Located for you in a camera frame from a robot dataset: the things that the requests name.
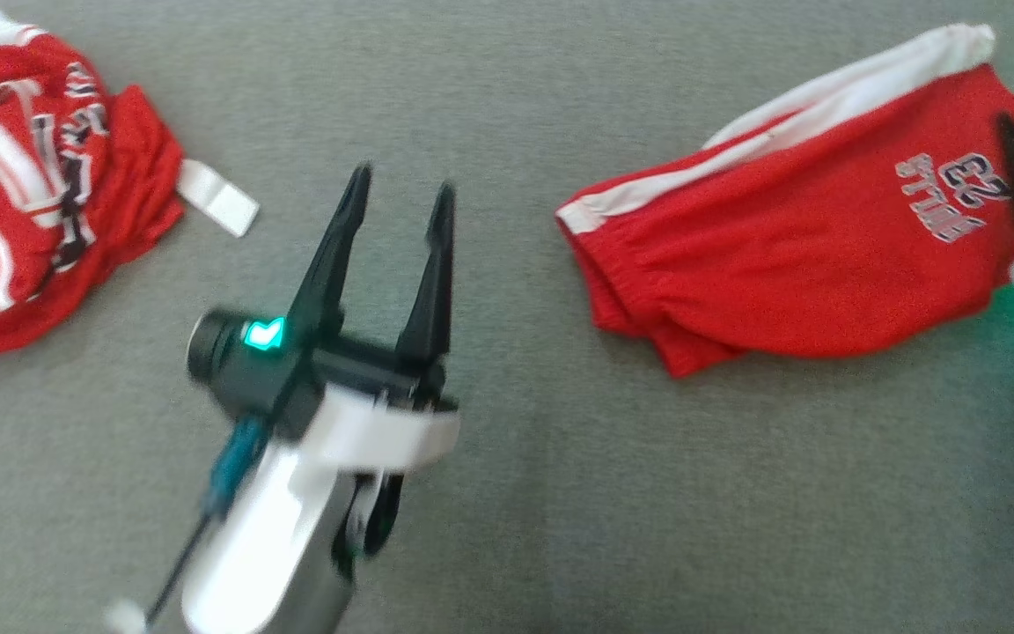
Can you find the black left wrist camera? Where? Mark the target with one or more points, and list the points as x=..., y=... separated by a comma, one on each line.
x=234, y=370

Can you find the red basketball jersey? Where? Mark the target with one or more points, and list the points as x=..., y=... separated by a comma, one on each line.
x=120, y=158

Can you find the grey fabric sofa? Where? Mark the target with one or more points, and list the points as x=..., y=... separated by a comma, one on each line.
x=560, y=493

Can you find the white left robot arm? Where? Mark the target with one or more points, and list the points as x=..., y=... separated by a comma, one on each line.
x=260, y=546

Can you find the red basketball shorts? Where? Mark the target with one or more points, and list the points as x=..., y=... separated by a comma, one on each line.
x=780, y=264

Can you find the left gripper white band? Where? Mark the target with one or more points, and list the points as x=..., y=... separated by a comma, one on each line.
x=384, y=431

